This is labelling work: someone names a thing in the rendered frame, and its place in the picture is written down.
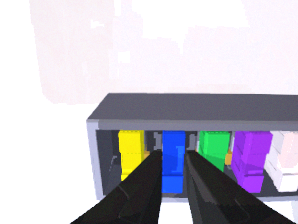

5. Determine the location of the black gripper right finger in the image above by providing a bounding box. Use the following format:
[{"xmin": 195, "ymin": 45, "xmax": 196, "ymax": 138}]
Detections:
[{"xmin": 186, "ymin": 152, "xmax": 295, "ymax": 224}]

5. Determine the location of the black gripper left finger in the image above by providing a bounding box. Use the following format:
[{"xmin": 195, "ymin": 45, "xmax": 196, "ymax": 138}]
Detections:
[{"xmin": 69, "ymin": 151, "xmax": 162, "ymax": 224}]

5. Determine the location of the yellow fuse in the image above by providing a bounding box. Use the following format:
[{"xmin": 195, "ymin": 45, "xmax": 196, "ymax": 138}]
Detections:
[{"xmin": 118, "ymin": 129, "xmax": 144, "ymax": 180}]

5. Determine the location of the green fuse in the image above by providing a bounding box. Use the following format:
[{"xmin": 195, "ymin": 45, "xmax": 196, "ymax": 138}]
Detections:
[{"xmin": 198, "ymin": 131, "xmax": 230, "ymax": 172}]

